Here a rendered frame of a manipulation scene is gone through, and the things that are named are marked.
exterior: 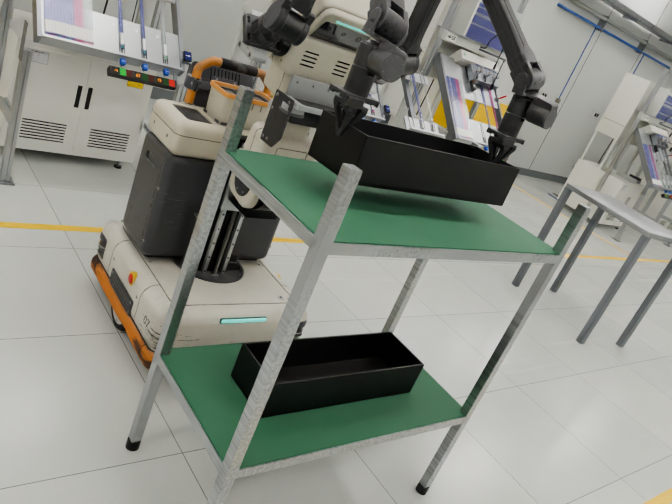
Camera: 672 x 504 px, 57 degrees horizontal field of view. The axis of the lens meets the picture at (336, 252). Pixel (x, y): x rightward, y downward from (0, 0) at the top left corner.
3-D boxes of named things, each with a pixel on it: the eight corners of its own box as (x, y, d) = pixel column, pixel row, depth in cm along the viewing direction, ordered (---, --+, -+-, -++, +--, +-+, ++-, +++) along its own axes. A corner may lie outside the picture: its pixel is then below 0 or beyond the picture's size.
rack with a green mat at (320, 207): (428, 493, 210) (594, 209, 170) (184, 577, 151) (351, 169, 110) (351, 402, 241) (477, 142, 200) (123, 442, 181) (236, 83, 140)
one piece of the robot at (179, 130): (110, 250, 240) (165, 39, 209) (231, 254, 276) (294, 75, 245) (139, 299, 218) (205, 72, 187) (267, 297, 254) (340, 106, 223)
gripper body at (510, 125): (523, 147, 172) (535, 121, 170) (501, 141, 166) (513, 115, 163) (505, 138, 177) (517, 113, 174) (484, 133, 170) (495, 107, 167)
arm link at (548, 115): (535, 70, 167) (518, 70, 161) (572, 84, 161) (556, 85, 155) (519, 112, 173) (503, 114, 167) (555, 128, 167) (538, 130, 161)
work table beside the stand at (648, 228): (579, 343, 385) (650, 232, 356) (511, 283, 439) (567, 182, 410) (623, 347, 409) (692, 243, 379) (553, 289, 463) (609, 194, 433)
